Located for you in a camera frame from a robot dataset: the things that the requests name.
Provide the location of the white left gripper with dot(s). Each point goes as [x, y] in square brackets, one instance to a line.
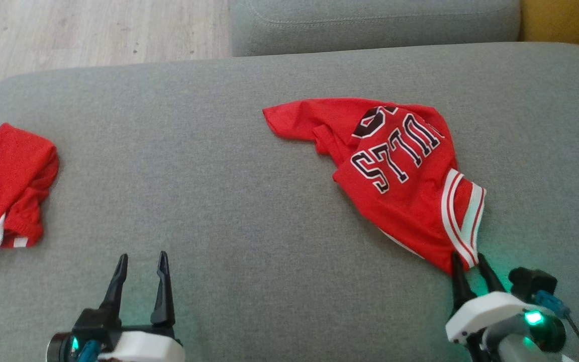
[143, 347]

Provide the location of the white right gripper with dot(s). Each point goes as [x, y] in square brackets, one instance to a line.
[490, 311]

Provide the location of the red Bulls basketball jersey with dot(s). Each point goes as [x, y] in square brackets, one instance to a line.
[405, 201]

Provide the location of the folded red garment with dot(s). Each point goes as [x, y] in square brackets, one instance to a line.
[8, 181]

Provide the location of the grey sofa seat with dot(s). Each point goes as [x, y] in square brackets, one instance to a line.
[269, 226]

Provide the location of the grey sofa seat cushion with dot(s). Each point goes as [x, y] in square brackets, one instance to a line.
[370, 30]

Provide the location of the yellow sofa back cushion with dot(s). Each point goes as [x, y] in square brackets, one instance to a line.
[571, 20]

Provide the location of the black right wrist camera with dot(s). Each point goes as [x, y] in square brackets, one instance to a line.
[528, 281]

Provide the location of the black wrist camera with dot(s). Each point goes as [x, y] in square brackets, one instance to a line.
[528, 281]
[93, 321]

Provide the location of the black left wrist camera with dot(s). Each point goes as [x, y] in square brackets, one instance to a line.
[93, 321]

